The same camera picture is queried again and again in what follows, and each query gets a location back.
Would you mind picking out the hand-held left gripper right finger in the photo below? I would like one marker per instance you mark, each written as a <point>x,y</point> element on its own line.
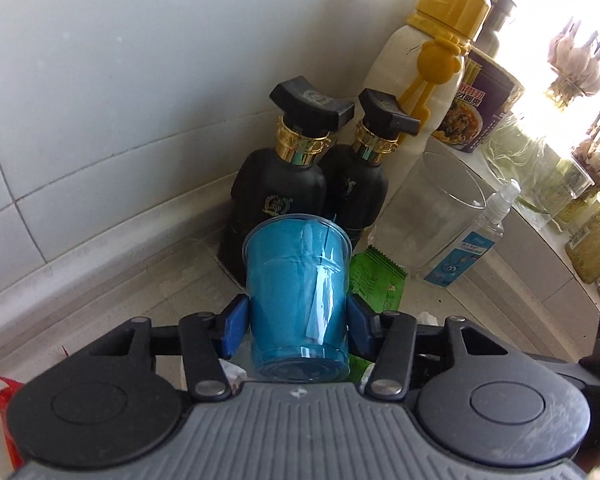
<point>357,325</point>

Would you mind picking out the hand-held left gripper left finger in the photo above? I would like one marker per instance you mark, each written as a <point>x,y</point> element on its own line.
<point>235,322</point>

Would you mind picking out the blue plastic cup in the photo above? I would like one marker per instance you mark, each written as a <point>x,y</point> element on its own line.
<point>290,285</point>

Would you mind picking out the red snack packet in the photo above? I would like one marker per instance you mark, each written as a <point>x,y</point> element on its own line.
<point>10,410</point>

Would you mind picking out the green snack wrapper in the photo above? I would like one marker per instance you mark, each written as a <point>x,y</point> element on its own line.
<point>377,280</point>

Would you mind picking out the crumpled white tissue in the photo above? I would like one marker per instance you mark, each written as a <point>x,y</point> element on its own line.
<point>430,318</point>
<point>232,375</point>

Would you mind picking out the clear spray bottle blue label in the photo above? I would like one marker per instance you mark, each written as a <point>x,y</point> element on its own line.
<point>460,255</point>

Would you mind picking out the clear glass cup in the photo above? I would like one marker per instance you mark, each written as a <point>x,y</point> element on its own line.
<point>430,210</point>

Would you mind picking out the black bottle with gold collar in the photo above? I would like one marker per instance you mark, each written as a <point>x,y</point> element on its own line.
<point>355,185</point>
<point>275,185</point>

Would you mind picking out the purple instant noodle cup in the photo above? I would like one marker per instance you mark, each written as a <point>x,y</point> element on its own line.
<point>480,105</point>

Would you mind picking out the white bottle with yellow cap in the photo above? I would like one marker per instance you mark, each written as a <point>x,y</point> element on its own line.
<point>410,60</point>

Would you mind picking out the steel thermos flask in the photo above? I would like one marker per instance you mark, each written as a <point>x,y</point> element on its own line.
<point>497,15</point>

